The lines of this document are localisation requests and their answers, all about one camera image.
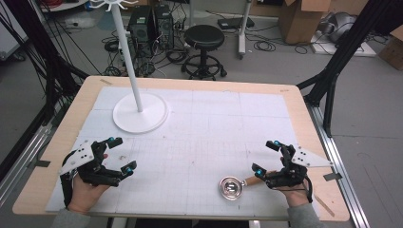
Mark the white hook stand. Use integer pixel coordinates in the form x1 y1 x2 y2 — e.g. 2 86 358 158
89 0 169 135

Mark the large open cardboard box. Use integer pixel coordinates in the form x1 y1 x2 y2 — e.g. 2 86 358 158
278 0 333 46

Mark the person's right hand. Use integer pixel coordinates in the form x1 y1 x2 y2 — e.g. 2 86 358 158
278 172 313 209

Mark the white flat board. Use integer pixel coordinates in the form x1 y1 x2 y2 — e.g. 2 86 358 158
309 30 378 58

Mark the white cabinet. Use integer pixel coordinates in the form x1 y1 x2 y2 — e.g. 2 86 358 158
0 0 29 61

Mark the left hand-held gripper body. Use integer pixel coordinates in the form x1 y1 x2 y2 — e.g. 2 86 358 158
59 139 127 188

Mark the black metal frame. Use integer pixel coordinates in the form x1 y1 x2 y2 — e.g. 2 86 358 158
297 0 394 138
0 0 90 127

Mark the black flat device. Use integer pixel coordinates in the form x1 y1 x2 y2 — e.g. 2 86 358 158
217 16 256 31

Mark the aluminium rail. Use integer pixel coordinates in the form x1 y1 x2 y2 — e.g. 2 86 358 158
0 124 53 207
308 104 371 228

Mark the small cardboard box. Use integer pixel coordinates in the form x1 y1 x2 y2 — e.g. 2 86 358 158
378 25 403 71

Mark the white round tabletop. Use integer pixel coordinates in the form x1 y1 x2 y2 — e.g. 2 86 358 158
40 0 89 13

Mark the white grid mat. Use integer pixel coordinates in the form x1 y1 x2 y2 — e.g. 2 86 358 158
45 85 321 220

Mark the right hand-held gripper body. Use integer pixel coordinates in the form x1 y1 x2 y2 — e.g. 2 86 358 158
265 143 334 190

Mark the black round stool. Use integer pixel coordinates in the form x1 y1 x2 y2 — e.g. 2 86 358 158
181 24 228 81

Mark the grey round appliance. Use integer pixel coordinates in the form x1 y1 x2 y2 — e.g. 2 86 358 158
319 11 357 44

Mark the coiled black floor cable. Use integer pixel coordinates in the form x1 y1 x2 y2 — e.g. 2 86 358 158
253 40 277 53

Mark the black computer tower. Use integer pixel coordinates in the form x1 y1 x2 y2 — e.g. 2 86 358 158
126 5 155 48
153 4 175 50

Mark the person's left hand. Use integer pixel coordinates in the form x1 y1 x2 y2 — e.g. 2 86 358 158
67 173 110 216

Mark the white rolling stand leg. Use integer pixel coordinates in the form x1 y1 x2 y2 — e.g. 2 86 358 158
237 0 252 61

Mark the metal ladle with wooden handle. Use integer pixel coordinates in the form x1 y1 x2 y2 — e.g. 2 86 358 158
218 170 278 201

